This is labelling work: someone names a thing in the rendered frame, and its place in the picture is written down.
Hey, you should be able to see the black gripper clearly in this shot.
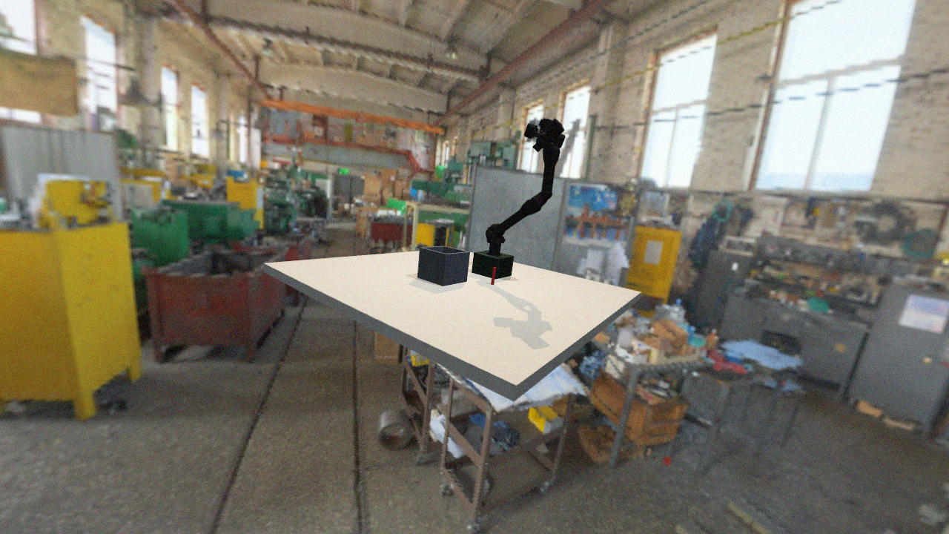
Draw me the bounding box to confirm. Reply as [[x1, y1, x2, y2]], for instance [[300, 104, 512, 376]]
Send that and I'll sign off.
[[524, 123, 566, 148]]

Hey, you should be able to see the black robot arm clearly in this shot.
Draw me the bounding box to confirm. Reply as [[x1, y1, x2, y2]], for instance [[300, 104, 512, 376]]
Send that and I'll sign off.
[[486, 119, 565, 257]]

